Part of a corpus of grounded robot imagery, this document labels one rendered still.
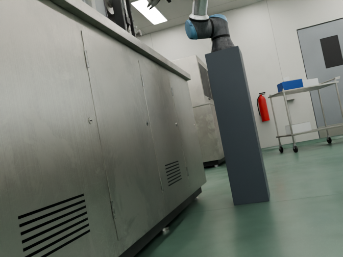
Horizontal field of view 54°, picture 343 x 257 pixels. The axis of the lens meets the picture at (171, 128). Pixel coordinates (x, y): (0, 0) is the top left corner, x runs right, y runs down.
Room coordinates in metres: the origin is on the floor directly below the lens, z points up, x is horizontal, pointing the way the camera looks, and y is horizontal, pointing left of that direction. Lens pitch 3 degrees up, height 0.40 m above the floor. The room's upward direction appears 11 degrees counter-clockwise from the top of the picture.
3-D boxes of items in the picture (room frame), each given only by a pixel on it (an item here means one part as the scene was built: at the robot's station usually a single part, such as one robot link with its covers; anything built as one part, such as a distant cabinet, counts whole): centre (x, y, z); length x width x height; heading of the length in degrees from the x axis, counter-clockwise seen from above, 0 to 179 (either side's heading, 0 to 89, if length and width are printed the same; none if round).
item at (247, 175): (2.04, -0.40, 0.45); 0.20 x 0.20 x 0.90; 73
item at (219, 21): (2.04, -0.39, 1.07); 0.13 x 0.12 x 0.14; 108
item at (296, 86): (5.08, -2.06, 0.51); 0.91 x 0.58 x 1.02; 96
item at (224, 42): (2.04, -0.40, 0.95); 0.15 x 0.15 x 0.10
